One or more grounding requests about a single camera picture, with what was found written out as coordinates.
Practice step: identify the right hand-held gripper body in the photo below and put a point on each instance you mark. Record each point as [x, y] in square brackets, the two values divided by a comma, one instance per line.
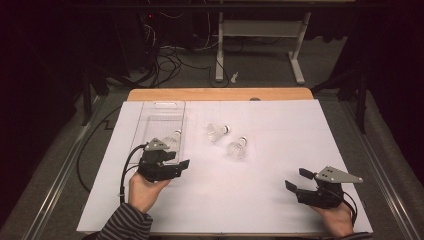
[325, 198]

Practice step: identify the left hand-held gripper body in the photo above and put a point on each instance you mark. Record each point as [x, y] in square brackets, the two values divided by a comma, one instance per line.
[155, 168]

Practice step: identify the clear plastic bin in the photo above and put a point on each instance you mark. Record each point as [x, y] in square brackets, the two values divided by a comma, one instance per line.
[160, 113]

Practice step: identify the person's right hand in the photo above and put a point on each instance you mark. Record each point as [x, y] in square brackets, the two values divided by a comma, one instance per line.
[338, 221]

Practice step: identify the person's left hand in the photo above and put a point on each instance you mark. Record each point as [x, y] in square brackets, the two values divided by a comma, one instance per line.
[143, 193]

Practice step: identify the white table cover sheet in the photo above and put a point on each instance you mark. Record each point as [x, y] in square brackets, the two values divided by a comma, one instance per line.
[266, 166]

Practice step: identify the black metal stand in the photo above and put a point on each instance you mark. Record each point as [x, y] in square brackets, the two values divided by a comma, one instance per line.
[87, 100]
[361, 106]

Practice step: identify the dark round table grommet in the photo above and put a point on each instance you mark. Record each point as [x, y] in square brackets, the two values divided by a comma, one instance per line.
[255, 99]

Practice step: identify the small white floor object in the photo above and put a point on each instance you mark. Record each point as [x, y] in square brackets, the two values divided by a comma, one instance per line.
[234, 77]

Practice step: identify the metal floor rail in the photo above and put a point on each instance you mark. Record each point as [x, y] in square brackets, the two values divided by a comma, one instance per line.
[383, 190]
[55, 196]

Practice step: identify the white metal table frame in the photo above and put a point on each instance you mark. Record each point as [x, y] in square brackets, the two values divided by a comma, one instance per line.
[260, 28]

